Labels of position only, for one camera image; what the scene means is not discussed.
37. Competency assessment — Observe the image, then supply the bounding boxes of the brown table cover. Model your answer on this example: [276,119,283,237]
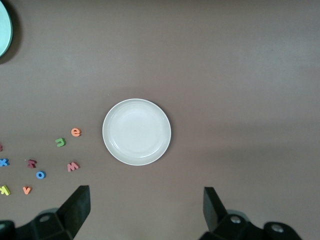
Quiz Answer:
[0,0,320,240]

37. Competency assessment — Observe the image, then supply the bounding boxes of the pink foam letter w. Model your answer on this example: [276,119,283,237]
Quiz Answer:
[66,161,81,173]

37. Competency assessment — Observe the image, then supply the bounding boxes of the beige round plate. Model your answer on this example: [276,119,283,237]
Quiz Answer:
[102,98,172,166]

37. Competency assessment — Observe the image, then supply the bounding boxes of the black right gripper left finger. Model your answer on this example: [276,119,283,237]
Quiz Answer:
[14,185,91,240]

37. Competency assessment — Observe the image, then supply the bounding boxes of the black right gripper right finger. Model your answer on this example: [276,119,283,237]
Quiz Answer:
[199,186,265,240]

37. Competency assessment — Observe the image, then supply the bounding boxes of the pale green round plate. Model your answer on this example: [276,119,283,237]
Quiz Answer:
[0,0,14,59]

